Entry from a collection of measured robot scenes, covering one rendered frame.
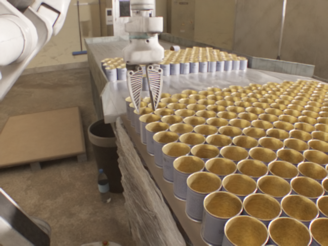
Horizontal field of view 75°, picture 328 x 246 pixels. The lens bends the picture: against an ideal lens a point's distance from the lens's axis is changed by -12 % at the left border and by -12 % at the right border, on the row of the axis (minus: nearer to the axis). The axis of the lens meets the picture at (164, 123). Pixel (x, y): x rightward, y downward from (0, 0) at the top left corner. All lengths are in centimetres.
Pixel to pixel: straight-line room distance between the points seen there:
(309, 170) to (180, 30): 726
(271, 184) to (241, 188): 6
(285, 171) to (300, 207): 12
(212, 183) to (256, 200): 10
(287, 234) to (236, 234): 9
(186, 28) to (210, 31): 117
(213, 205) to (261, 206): 9
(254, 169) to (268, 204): 12
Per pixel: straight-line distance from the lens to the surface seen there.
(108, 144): 190
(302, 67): 201
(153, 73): 63
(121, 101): 117
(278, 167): 59
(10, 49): 44
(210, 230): 44
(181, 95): 100
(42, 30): 72
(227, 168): 57
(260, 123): 79
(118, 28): 605
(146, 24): 53
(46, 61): 754
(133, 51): 60
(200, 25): 845
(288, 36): 381
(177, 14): 765
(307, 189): 57
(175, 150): 62
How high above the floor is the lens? 148
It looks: 26 degrees down
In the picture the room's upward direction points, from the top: straight up
